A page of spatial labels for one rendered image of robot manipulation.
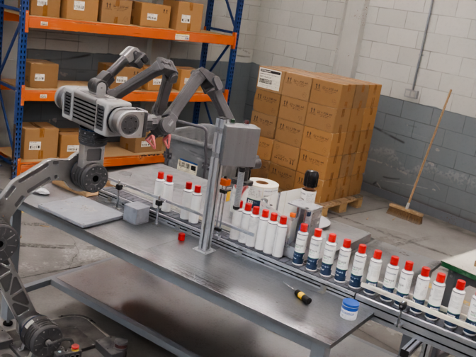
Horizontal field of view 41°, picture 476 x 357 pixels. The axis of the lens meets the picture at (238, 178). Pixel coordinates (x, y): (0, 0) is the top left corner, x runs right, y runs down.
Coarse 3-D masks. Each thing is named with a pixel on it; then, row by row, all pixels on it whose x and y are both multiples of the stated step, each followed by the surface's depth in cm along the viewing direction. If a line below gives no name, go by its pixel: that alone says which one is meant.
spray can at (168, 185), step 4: (168, 176) 340; (172, 176) 341; (168, 180) 341; (172, 180) 342; (164, 184) 342; (168, 184) 341; (172, 184) 342; (164, 188) 342; (168, 188) 341; (172, 188) 343; (164, 192) 342; (168, 192) 342; (172, 192) 344; (164, 196) 343; (168, 196) 342; (164, 204) 344; (168, 204) 344; (164, 208) 344; (168, 208) 345
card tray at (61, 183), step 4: (56, 184) 378; (60, 184) 376; (64, 184) 373; (108, 184) 389; (64, 188) 374; (68, 188) 372; (76, 192) 368; (80, 192) 366; (84, 192) 364; (88, 192) 373; (96, 192) 375; (84, 196) 365; (88, 196) 366
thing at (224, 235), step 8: (112, 192) 365; (120, 192) 367; (136, 200) 357; (144, 200) 359; (152, 208) 348; (176, 216) 342; (192, 224) 334; (200, 224) 336; (224, 232) 329; (232, 240) 320; (248, 248) 313; (272, 256) 307; (288, 264) 300; (304, 264) 303; (312, 272) 296; (328, 280) 289; (360, 288) 286
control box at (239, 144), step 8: (224, 128) 296; (232, 128) 293; (240, 128) 295; (248, 128) 296; (256, 128) 298; (224, 136) 295; (232, 136) 295; (240, 136) 296; (248, 136) 297; (256, 136) 299; (224, 144) 295; (232, 144) 296; (240, 144) 297; (248, 144) 298; (256, 144) 300; (224, 152) 296; (232, 152) 297; (240, 152) 298; (248, 152) 300; (256, 152) 301; (224, 160) 297; (232, 160) 298; (240, 160) 300; (248, 160) 301
